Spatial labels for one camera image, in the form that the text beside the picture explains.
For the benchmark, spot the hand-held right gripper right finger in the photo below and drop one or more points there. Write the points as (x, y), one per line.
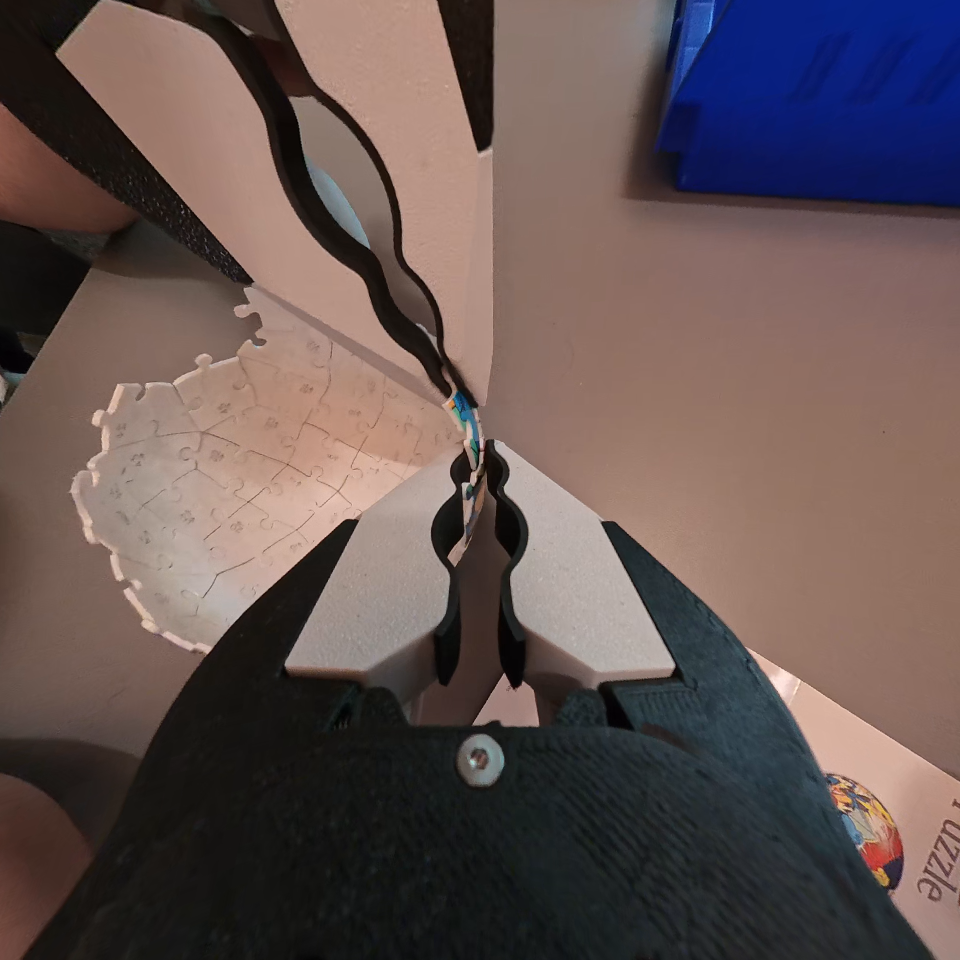
(592, 600)

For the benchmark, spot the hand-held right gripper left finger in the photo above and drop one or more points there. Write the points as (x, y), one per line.
(367, 600)

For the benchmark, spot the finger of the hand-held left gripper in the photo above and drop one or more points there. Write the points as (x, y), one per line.
(172, 135)
(390, 75)

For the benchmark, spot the single colourful jigsaw piece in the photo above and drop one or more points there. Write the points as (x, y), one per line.
(469, 517)

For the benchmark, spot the colourful half-built puzzle ball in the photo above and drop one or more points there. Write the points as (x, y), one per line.
(225, 487)

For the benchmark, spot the white printed paper leaflet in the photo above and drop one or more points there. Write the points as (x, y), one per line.
(847, 742)

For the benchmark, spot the blue plastic bin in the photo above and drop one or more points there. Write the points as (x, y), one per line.
(810, 90)

